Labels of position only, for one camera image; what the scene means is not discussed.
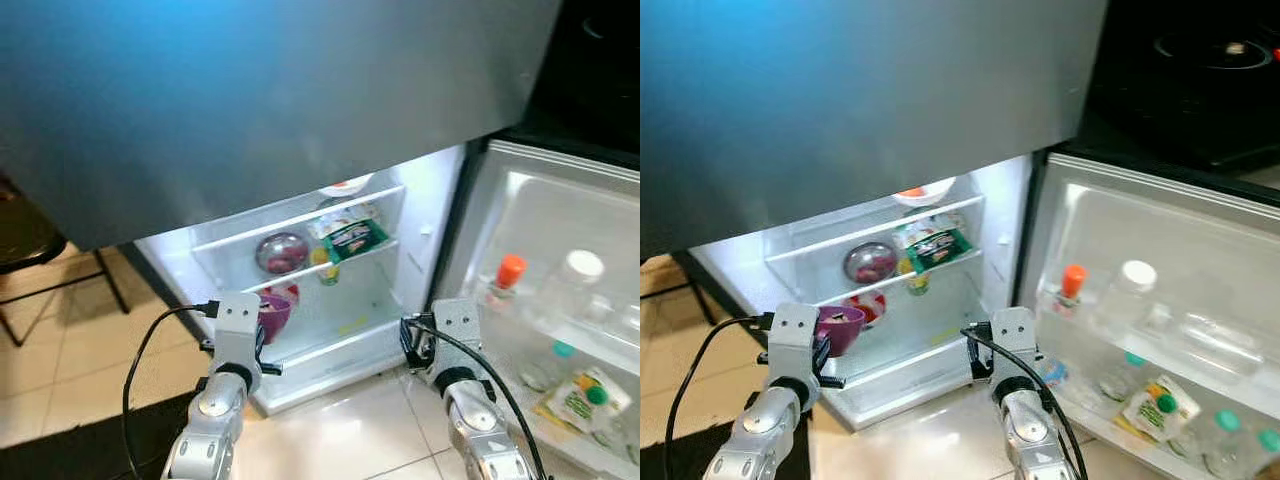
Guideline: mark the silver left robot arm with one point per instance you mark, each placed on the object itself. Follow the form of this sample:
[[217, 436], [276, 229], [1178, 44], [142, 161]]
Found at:
[[760, 435], [210, 420]]

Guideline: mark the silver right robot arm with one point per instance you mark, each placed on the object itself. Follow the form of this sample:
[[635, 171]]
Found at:
[[485, 425], [1030, 430]]

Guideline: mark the glass fridge shelf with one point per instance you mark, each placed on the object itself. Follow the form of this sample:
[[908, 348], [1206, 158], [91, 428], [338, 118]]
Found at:
[[955, 268], [370, 258], [250, 228], [820, 238]]

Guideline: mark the red and white dish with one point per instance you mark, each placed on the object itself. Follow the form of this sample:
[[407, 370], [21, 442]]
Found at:
[[285, 294], [872, 308]]

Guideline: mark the small yellow jar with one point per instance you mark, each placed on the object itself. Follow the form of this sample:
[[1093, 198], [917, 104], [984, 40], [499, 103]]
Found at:
[[911, 278], [324, 268]]

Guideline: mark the green and white food packet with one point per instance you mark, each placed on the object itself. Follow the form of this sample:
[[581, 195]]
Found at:
[[938, 248], [352, 238]]

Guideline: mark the clear bottle orange cap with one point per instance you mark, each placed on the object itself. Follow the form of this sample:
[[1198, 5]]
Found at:
[[510, 272], [1072, 282]]

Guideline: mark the clear bottle teal cap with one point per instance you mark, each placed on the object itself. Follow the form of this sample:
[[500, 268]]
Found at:
[[1268, 442], [1133, 360], [560, 352], [1227, 425]]

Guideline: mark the white bowl with orange food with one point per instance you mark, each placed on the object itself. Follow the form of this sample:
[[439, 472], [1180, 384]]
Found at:
[[925, 195], [347, 187]]

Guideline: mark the plain black floor mat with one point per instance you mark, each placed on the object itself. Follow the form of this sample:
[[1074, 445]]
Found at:
[[670, 462], [60, 450]]

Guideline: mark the clear bottle white cap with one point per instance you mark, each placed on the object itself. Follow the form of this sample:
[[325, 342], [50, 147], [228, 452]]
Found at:
[[582, 270], [1137, 277]]

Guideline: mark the drink carton green cap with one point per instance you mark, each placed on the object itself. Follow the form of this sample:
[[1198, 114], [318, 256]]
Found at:
[[1158, 410], [585, 402]]

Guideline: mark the black metal chair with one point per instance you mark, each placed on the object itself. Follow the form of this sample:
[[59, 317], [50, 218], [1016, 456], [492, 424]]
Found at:
[[30, 235]]

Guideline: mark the grey refrigerator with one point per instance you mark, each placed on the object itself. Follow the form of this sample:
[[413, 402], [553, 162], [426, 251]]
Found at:
[[850, 100], [250, 100]]

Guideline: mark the black cooktop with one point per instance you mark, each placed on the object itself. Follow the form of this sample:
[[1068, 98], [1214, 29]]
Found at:
[[1190, 90], [600, 70]]

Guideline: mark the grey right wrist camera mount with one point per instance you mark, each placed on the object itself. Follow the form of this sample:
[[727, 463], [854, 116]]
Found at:
[[458, 335], [1014, 340]]

